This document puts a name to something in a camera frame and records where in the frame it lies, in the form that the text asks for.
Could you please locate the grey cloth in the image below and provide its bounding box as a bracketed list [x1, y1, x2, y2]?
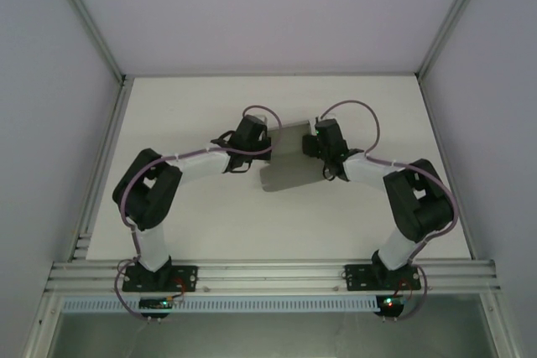
[258, 119, 326, 195]

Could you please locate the aluminium table side rail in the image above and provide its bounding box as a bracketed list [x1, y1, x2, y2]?
[414, 75, 482, 261]
[73, 75, 135, 262]

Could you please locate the aluminium mounting rail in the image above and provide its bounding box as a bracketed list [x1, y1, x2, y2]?
[44, 259, 503, 292]

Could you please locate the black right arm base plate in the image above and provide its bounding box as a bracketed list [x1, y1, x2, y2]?
[343, 263, 422, 292]

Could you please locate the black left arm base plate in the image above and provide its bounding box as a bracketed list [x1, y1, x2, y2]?
[121, 263, 199, 293]

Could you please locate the light blue slotted cable duct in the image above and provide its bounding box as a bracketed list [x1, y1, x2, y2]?
[60, 295, 378, 315]

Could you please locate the aluminium upright post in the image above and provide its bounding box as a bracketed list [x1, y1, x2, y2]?
[416, 0, 505, 80]
[44, 0, 128, 82]

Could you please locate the aluminium frame leg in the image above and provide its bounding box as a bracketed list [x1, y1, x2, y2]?
[480, 290, 519, 358]
[24, 293, 64, 358]

